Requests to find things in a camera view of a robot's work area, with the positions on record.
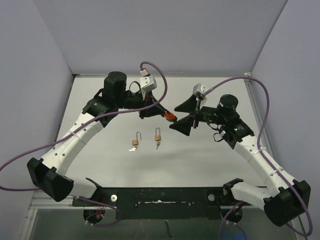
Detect purple cable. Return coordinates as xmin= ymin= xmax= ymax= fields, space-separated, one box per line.
xmin=203 ymin=76 xmax=313 ymax=240
xmin=0 ymin=61 xmax=168 ymax=193

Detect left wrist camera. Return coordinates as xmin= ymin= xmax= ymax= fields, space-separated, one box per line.
xmin=139 ymin=75 xmax=157 ymax=93

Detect orange black padlock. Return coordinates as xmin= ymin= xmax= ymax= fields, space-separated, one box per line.
xmin=163 ymin=111 xmax=178 ymax=123

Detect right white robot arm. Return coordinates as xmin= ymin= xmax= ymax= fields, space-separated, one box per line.
xmin=170 ymin=94 xmax=311 ymax=227

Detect left brass padlock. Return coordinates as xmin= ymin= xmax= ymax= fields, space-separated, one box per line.
xmin=132 ymin=131 xmax=142 ymax=148

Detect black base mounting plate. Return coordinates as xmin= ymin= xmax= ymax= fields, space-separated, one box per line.
xmin=72 ymin=187 xmax=238 ymax=226

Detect silver keys of left padlock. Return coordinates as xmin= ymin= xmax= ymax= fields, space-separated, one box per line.
xmin=129 ymin=146 xmax=138 ymax=152

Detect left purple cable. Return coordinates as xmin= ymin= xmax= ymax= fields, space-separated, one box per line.
xmin=0 ymin=61 xmax=168 ymax=193

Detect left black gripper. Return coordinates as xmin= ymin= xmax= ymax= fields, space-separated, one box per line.
xmin=115 ymin=88 xmax=165 ymax=119

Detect right brass padlock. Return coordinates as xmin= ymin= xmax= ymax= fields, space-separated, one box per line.
xmin=155 ymin=127 xmax=162 ymax=142

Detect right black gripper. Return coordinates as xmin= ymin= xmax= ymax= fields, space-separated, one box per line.
xmin=169 ymin=94 xmax=227 ymax=136

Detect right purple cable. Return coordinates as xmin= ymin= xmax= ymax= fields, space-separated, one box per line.
xmin=203 ymin=76 xmax=313 ymax=240

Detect brass padlock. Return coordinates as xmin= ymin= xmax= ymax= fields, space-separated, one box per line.
xmin=132 ymin=131 xmax=142 ymax=148
xmin=155 ymin=127 xmax=162 ymax=142

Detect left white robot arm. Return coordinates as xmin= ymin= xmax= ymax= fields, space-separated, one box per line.
xmin=27 ymin=69 xmax=166 ymax=206

